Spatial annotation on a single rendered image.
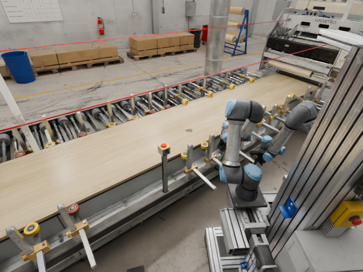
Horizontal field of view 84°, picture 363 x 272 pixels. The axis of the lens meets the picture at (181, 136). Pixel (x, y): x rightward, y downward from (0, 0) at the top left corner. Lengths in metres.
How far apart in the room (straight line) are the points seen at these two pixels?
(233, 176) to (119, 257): 1.53
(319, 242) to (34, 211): 1.73
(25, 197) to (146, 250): 1.21
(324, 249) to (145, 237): 1.72
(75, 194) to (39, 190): 0.29
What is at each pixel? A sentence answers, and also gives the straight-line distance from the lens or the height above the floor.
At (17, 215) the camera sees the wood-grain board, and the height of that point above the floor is 0.90.
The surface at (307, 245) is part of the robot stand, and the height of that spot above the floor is 1.23.
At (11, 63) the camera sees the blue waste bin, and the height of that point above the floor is 0.54.
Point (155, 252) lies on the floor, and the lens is 2.38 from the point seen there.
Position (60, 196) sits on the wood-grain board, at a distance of 1.81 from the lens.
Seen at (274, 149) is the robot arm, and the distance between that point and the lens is 1.65.
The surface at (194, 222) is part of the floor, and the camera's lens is 2.53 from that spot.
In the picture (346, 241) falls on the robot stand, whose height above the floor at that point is 1.23.
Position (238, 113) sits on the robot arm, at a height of 1.58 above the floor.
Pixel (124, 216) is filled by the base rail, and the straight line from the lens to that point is 1.78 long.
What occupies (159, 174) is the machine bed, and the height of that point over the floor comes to 0.70.
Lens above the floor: 2.18
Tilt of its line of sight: 37 degrees down
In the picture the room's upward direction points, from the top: 2 degrees clockwise
